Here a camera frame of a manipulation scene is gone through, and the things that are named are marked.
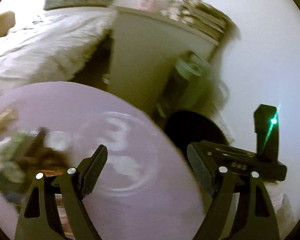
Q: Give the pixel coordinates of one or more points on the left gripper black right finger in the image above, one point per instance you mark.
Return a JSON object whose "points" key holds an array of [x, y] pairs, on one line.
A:
{"points": [[223, 171]]}

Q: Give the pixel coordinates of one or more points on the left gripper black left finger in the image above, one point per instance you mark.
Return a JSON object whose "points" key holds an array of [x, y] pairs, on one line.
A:
{"points": [[39, 217]]}

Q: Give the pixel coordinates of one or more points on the black round trash bin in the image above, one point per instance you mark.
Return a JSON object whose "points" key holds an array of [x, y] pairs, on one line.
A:
{"points": [[184, 127]]}

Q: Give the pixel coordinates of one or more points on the green slim appliance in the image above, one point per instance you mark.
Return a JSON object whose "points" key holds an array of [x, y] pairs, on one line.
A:
{"points": [[185, 85]]}

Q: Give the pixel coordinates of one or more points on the lilac tablecloth round table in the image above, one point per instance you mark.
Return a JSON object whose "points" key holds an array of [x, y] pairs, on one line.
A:
{"points": [[146, 190]]}

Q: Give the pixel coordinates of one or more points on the white bedside cabinet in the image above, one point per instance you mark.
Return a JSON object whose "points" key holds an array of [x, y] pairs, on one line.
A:
{"points": [[146, 46]]}

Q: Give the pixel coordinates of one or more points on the bed with white duvet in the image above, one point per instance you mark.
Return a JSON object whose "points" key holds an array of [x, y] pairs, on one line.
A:
{"points": [[54, 49]]}

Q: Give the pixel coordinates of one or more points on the wooden bed footboard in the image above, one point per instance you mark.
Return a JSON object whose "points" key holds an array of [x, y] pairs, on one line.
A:
{"points": [[7, 21]]}

